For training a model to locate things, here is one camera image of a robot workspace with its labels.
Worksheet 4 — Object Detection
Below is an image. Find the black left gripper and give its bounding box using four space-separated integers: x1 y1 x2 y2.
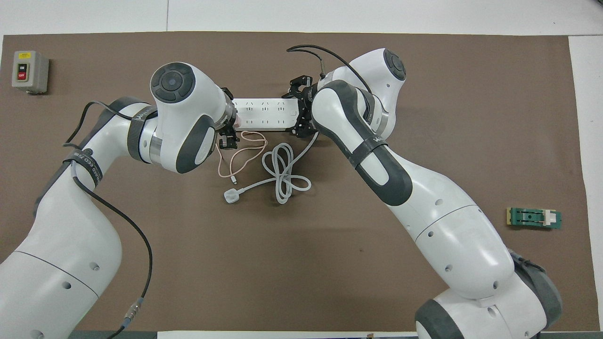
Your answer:
216 87 241 151

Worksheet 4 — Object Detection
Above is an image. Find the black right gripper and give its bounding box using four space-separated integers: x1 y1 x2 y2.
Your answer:
288 75 322 138

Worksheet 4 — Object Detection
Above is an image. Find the white power strip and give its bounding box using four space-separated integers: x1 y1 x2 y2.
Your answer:
231 97 302 132

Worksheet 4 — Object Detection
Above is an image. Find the pink charging cable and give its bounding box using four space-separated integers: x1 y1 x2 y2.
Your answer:
215 130 269 185

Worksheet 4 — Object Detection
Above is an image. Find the brown table mat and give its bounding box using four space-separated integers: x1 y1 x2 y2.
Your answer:
0 32 593 333

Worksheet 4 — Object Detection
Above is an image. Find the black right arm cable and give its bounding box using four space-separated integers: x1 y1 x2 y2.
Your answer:
286 45 374 95

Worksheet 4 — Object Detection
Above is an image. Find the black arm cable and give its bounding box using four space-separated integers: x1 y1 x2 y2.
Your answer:
286 45 374 95
63 101 154 339

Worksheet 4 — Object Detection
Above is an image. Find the white power cord with plug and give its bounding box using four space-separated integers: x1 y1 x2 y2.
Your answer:
223 132 320 206

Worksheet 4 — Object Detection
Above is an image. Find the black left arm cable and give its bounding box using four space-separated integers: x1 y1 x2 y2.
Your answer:
63 101 154 339

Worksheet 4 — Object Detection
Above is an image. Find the grey on-off switch box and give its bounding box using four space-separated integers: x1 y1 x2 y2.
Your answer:
11 50 50 95

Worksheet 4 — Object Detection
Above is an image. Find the green knife switch yellow base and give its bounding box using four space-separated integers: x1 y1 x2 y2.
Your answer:
506 207 563 232

